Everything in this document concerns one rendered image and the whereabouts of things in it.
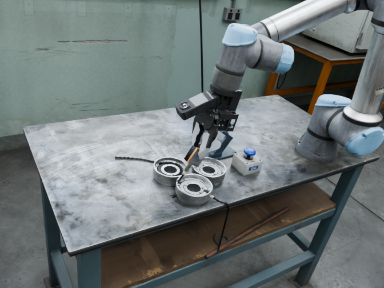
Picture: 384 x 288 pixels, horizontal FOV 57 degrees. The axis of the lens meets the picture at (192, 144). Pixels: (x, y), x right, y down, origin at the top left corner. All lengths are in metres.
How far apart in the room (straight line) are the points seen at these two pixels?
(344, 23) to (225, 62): 2.36
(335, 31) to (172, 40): 1.33
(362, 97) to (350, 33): 1.98
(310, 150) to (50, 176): 0.88
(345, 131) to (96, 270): 0.85
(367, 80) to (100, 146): 0.85
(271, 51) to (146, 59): 1.87
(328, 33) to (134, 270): 2.60
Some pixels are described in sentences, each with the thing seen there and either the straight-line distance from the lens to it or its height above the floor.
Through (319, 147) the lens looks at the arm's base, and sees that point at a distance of 1.35.
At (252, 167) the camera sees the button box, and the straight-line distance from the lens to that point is 1.16.
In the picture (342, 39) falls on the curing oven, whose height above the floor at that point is 0.88.
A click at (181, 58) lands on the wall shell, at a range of 2.85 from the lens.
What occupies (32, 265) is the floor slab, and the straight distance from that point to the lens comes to 1.93.
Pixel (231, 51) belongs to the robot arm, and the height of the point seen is 1.22.
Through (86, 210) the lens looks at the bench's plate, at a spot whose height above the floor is 0.80.
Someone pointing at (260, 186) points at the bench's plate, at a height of 0.80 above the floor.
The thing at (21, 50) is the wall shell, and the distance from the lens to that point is 2.45.
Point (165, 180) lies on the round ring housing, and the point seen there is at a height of 0.83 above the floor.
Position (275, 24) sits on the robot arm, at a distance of 1.05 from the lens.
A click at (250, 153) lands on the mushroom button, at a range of 1.15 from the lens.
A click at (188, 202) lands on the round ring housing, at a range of 0.99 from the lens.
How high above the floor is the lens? 1.45
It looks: 31 degrees down
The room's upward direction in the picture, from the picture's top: 9 degrees clockwise
